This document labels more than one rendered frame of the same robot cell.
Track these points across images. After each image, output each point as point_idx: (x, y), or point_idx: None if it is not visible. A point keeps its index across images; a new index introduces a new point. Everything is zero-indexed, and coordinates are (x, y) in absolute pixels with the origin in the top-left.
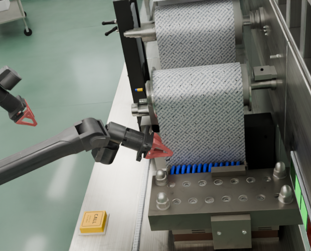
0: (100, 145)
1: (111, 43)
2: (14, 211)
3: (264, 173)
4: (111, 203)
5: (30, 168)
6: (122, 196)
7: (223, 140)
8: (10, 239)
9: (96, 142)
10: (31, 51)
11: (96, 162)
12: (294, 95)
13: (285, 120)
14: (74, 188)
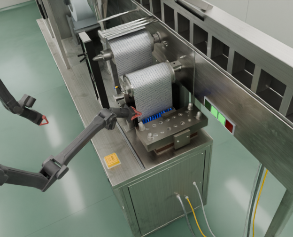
0: (113, 120)
1: (5, 57)
2: (4, 185)
3: (183, 109)
4: (113, 148)
5: (85, 143)
6: (116, 143)
7: (163, 100)
8: (13, 201)
9: (112, 119)
10: None
11: (108, 130)
12: (205, 73)
13: (195, 84)
14: (38, 157)
